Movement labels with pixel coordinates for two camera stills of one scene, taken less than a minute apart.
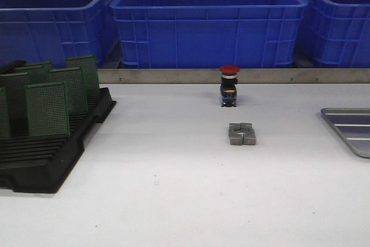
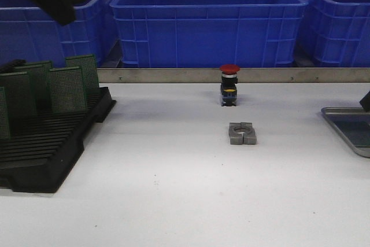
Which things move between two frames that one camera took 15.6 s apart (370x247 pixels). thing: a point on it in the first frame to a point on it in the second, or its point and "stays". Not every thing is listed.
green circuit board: x=74 y=80 stays
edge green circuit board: x=4 y=121 stays
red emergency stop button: x=229 y=82 stays
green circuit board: x=47 y=110 to x=358 y=132
